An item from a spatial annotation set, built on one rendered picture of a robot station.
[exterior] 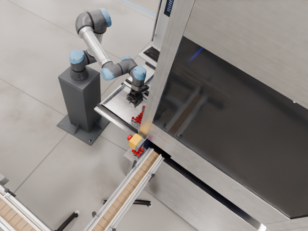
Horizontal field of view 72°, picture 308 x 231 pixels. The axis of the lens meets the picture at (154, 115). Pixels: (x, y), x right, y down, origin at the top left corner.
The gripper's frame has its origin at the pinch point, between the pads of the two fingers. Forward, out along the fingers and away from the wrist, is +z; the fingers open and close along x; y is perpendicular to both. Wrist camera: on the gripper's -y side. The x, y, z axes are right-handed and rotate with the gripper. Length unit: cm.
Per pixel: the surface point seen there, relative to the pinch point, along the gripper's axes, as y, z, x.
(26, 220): 91, 3, 2
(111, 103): 4.8, 11.8, -17.9
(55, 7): -127, 99, -250
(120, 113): 7.5, 11.9, -6.6
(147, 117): 18.0, -23.7, 19.1
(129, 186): 46, 7, 32
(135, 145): 26.8, -2.8, 20.4
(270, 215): 17, -12, 103
